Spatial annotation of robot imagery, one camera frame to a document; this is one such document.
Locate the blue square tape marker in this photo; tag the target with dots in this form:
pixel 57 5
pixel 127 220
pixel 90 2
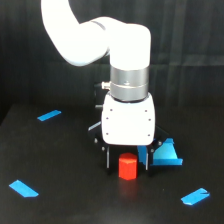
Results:
pixel 165 155

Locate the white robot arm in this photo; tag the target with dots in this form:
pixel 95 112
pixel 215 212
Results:
pixel 127 45

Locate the blue tape strip bottom right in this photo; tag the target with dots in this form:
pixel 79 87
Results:
pixel 195 197

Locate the blue tape strip bottom left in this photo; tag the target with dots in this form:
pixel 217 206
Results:
pixel 23 189

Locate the red hexagonal block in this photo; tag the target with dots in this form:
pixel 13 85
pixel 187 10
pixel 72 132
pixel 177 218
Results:
pixel 128 166

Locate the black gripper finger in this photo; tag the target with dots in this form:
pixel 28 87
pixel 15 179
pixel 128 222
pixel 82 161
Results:
pixel 149 160
pixel 108 160

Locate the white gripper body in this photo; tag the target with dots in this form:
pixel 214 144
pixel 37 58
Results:
pixel 128 124

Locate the blue tape strip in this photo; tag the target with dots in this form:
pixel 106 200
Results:
pixel 195 197
pixel 23 189
pixel 48 115

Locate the blue tape strip top left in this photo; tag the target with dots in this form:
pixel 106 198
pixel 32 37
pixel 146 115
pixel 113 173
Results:
pixel 48 115

